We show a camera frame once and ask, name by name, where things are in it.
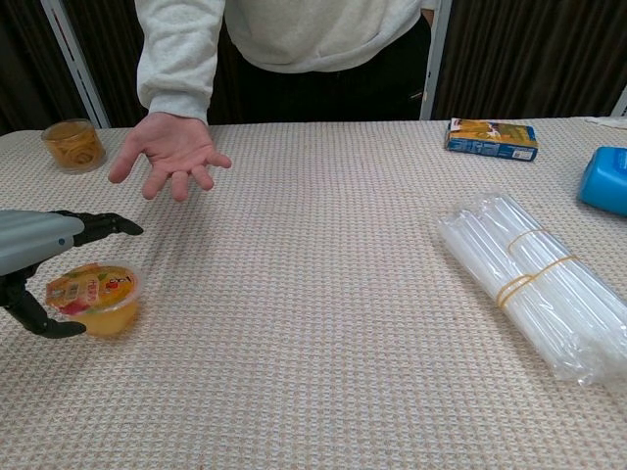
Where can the person left hand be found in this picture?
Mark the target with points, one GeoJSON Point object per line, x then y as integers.
{"type": "Point", "coordinates": [429, 18]}

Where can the person right hand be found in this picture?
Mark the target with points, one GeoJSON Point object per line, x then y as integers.
{"type": "Point", "coordinates": [171, 147]}

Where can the aluminium frame post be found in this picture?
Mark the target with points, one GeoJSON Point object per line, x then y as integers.
{"type": "Point", "coordinates": [621, 104]}
{"type": "Point", "coordinates": [78, 68]}

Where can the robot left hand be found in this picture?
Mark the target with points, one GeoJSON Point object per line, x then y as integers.
{"type": "Point", "coordinates": [34, 235]}

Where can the yellow rubber band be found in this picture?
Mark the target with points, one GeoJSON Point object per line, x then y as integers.
{"type": "Point", "coordinates": [531, 276]}
{"type": "Point", "coordinates": [521, 240]}

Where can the person torso grey sweatshirt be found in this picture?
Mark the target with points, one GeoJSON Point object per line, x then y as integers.
{"type": "Point", "coordinates": [323, 34]}

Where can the blue yellow drink carton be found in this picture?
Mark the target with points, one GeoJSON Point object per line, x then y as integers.
{"type": "Point", "coordinates": [490, 139]}

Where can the person right forearm grey sleeve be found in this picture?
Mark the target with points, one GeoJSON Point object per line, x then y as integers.
{"type": "Point", "coordinates": [176, 59]}

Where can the person in grey sweatshirt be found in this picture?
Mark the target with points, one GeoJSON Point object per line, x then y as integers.
{"type": "Point", "coordinates": [529, 54]}

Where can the blue plastic bottle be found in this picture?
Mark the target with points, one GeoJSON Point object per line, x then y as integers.
{"type": "Point", "coordinates": [607, 181]}

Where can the clear jar of rubber bands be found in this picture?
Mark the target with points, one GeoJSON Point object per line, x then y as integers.
{"type": "Point", "coordinates": [73, 146]}

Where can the beige woven tablecloth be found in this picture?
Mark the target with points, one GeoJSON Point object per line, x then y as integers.
{"type": "Point", "coordinates": [313, 318]}

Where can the bundle of clear straws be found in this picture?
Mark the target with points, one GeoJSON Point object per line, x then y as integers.
{"type": "Point", "coordinates": [539, 289]}

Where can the orange jelly cup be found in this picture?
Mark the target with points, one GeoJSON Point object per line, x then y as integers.
{"type": "Point", "coordinates": [98, 298]}

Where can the white perforated frame post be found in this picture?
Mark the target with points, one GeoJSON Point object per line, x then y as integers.
{"type": "Point", "coordinates": [435, 63]}

